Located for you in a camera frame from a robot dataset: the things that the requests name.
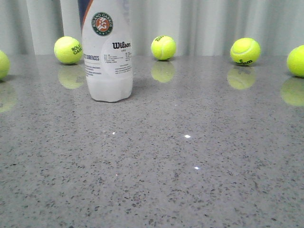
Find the clear Wilson tennis ball can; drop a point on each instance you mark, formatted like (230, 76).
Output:
(107, 48)

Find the centre yellow tennis ball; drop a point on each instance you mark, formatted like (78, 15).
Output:
(163, 47)

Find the yellow Roland Garros tennis ball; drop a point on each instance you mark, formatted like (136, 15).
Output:
(68, 50)

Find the yellow Wilson tennis ball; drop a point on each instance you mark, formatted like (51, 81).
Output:
(245, 51)

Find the far-right yellow tennis ball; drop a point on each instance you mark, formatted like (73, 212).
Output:
(295, 61)

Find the far-left yellow tennis ball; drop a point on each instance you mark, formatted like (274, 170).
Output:
(4, 65)

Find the grey pleated curtain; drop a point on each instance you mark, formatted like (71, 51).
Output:
(199, 27)

